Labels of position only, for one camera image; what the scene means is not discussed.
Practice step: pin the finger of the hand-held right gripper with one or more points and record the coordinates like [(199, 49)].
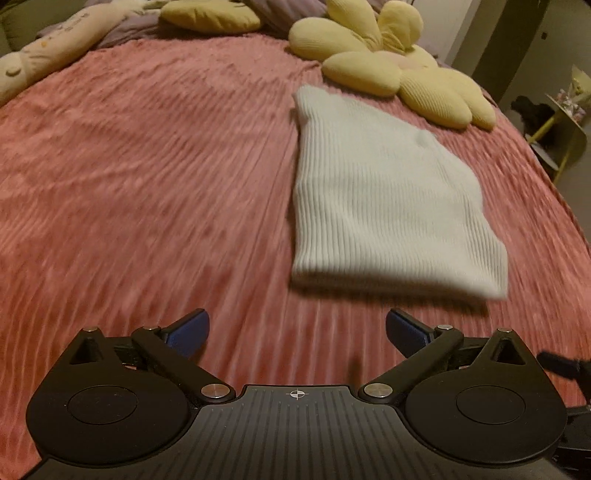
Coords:
[(565, 365)]

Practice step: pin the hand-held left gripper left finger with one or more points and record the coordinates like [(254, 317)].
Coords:
[(187, 333)]

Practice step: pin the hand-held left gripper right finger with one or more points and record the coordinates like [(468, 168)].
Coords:
[(408, 333)]

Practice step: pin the white knit sweater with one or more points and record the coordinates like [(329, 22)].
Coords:
[(383, 198)]

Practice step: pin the pink ribbed blanket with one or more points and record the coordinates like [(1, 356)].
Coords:
[(152, 184)]

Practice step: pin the yellow-legged side table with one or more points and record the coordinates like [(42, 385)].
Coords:
[(570, 134)]

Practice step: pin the black cloth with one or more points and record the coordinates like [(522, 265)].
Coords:
[(531, 113)]

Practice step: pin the yellow flower-shaped pillow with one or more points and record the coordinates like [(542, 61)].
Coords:
[(364, 64)]

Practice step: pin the wrapped flower bouquet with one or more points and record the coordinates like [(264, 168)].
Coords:
[(577, 92)]

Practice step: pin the purple duvet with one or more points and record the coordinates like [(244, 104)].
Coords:
[(124, 30)]

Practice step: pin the beige long plush toy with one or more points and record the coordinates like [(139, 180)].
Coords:
[(46, 50)]

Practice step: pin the yellow ribbed cushion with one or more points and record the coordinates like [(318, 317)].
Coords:
[(207, 14)]

